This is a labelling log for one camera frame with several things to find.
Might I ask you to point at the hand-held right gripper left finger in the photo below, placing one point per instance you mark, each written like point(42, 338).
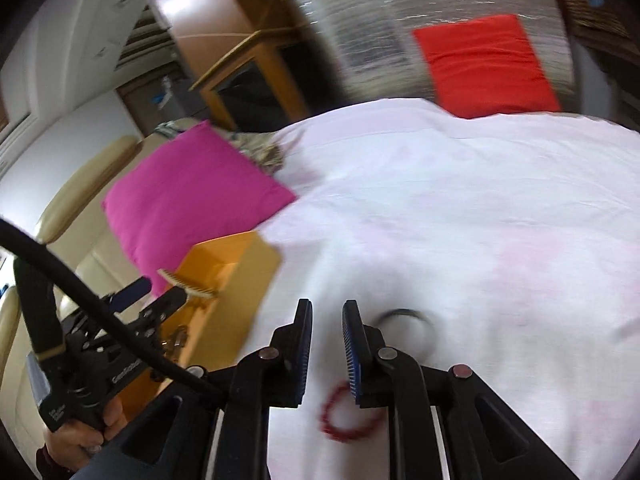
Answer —
point(302, 360)

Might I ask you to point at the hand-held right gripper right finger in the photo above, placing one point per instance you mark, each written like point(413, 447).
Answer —
point(350, 355)

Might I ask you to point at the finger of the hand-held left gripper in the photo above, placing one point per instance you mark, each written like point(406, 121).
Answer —
point(131, 293)
point(162, 307)

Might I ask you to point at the beige hair comb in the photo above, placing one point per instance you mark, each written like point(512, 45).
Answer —
point(195, 290)

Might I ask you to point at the orange box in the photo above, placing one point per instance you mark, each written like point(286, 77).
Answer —
point(250, 270)

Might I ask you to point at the person's left forearm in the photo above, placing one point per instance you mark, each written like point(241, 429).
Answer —
point(50, 465)

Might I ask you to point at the person's left hand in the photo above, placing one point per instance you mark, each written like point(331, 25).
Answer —
point(70, 440)

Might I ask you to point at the silver bangle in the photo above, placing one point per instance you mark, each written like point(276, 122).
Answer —
point(400, 312)

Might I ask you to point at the beige sofa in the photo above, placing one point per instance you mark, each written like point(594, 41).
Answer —
point(65, 200)

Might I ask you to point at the pink pillow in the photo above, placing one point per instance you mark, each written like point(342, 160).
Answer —
point(190, 195)

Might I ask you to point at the patterned cloth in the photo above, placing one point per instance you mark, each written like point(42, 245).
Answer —
point(260, 152)

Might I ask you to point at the brown woven panel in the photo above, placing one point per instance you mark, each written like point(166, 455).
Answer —
point(145, 100)

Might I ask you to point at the brown wooden cabinet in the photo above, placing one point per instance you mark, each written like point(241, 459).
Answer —
point(200, 5)

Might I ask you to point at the red pillow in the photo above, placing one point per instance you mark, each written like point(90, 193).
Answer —
point(485, 65)

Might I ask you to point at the silver foil mat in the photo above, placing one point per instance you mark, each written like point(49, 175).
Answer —
point(360, 20)

